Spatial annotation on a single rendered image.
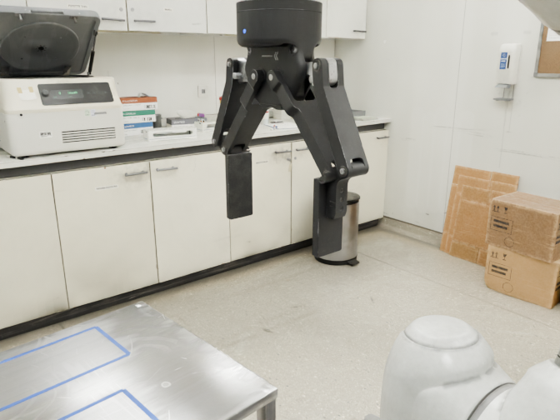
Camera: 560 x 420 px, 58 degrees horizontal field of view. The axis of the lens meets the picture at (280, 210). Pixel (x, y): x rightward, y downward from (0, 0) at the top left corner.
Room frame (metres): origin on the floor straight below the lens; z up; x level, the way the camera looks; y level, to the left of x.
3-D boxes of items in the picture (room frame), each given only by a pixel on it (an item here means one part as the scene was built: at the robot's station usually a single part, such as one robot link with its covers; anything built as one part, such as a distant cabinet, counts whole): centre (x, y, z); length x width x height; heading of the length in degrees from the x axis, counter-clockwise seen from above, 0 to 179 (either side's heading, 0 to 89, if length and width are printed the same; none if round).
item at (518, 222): (2.78, -1.48, 0.42); 0.40 x 0.30 x 0.28; 36
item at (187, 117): (3.32, 0.61, 0.97); 0.24 x 0.12 x 0.13; 118
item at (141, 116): (3.15, 0.91, 1.01); 0.23 x 0.12 x 0.08; 128
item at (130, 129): (3.14, 0.93, 0.94); 0.23 x 0.13 x 0.07; 134
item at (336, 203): (0.40, -0.05, 1.25); 0.03 x 0.01 x 0.05; 39
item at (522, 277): (2.78, -1.50, 0.14); 0.41 x 0.31 x 0.28; 43
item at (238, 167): (0.52, 0.04, 1.22); 0.03 x 0.01 x 0.07; 129
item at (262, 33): (0.47, 0.00, 1.36); 0.08 x 0.07 x 0.09; 39
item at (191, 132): (2.95, 0.65, 0.93); 0.30 x 0.10 x 0.06; 121
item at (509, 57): (3.22, -1.41, 1.31); 0.13 x 0.11 x 0.26; 129
